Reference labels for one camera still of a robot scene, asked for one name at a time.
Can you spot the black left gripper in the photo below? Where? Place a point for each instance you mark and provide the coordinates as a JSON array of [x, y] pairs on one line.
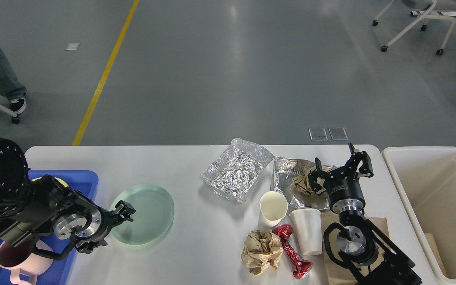
[[90, 229]]

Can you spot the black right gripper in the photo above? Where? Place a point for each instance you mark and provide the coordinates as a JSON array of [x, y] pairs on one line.
[[345, 193]]

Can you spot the mint green plate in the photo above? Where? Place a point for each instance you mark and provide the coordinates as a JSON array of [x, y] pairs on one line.
[[154, 214]]

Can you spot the pink ribbed mug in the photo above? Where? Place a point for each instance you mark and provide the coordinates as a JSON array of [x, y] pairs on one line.
[[24, 266]]

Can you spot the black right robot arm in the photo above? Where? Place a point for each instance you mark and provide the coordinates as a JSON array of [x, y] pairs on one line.
[[355, 243]]

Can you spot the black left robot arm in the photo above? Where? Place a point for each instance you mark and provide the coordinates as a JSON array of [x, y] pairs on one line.
[[50, 218]]

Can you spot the crumpled brown paper on foil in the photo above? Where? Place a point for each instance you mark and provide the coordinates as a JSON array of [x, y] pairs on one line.
[[302, 183]]

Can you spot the flat foil sheet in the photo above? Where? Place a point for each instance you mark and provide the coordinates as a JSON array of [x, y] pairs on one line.
[[285, 169]]

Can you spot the blue plastic tray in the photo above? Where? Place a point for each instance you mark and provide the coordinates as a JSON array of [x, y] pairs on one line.
[[84, 181]]

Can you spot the white paper cup inverted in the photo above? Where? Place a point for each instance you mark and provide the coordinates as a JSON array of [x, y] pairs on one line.
[[307, 227]]

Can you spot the yellow plate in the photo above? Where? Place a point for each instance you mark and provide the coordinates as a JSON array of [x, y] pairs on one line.
[[62, 182]]

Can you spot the white paper cup upright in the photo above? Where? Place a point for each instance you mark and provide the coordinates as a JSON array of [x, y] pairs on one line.
[[273, 207]]

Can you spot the red foil wrapper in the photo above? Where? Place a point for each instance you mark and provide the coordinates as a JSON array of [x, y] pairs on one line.
[[301, 266]]

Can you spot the crumpled foil tray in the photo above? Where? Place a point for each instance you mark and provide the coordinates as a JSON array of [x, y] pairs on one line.
[[235, 172]]

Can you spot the brown paper bag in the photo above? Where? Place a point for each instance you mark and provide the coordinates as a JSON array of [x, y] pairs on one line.
[[336, 274]]

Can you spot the crumpled brown paper ball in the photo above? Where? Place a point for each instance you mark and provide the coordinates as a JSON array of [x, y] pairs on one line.
[[261, 250]]

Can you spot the beige plastic bin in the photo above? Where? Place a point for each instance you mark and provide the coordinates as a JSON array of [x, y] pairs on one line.
[[425, 178]]

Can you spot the white rolling chair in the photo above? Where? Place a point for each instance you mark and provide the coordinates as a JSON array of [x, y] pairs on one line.
[[444, 10]]

